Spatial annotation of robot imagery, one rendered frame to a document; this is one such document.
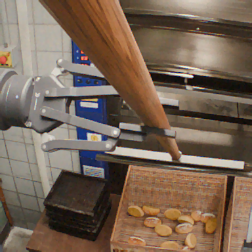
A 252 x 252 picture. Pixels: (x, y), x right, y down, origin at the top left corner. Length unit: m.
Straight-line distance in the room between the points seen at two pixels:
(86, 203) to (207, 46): 0.98
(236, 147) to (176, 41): 0.65
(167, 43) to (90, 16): 1.64
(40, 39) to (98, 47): 1.76
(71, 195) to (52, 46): 0.77
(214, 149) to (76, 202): 0.77
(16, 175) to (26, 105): 2.07
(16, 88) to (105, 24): 0.37
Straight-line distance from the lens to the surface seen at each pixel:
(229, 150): 2.06
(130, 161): 1.68
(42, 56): 1.99
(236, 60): 1.80
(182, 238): 2.13
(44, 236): 2.17
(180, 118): 1.96
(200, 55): 1.79
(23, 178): 2.57
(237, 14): 1.71
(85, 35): 0.18
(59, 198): 2.05
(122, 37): 0.20
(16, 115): 0.53
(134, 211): 2.20
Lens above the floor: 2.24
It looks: 35 degrees down
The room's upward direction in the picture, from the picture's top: straight up
